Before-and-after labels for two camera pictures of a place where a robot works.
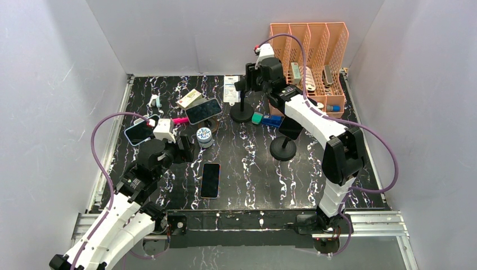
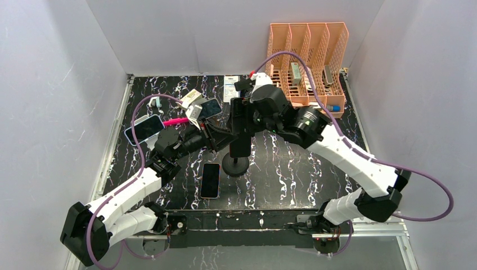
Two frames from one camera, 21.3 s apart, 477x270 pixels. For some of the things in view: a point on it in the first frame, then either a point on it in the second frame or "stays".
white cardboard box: [189, 99] stays
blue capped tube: [334, 108] stays
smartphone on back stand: [203, 111] stays
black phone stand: [282, 149] → [235, 166]
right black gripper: [251, 73] → [241, 107]
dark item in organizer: [327, 76] stays
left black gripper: [185, 154] → [215, 137]
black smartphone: [210, 180] stays
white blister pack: [231, 95] stays
